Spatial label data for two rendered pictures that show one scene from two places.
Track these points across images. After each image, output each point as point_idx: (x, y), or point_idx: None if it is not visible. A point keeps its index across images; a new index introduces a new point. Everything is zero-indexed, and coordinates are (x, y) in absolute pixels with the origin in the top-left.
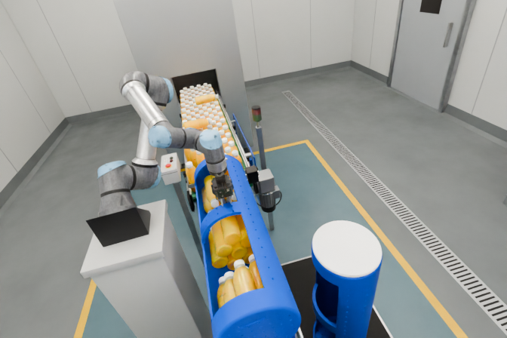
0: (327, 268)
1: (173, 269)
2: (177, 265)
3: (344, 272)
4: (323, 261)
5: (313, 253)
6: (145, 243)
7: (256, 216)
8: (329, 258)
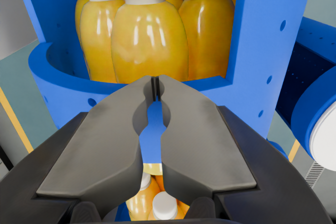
0: (310, 152)
1: (1, 35)
2: None
3: (329, 165)
4: (317, 145)
5: (313, 120)
6: None
7: (268, 126)
8: (331, 143)
